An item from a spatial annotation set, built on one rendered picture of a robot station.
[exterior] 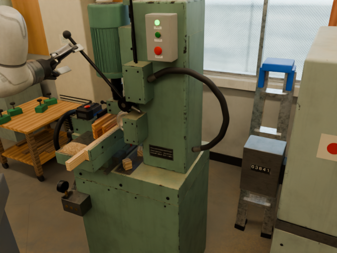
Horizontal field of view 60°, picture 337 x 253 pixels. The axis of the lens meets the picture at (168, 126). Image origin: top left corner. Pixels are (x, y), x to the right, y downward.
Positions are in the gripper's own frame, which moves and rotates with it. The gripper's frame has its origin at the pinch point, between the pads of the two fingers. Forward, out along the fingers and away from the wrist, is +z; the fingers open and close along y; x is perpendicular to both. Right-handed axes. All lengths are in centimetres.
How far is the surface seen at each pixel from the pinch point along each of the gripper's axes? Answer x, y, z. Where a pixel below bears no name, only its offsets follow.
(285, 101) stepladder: -86, 31, 74
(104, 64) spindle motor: -10.7, 5.5, 5.8
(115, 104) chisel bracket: -24.5, -9.6, 10.5
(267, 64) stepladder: -63, 39, 71
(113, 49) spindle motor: -9.5, 13.3, 7.6
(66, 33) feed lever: 7.4, 7.5, -1.0
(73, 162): -33.7, -18.6, -22.9
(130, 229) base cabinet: -75, -43, -8
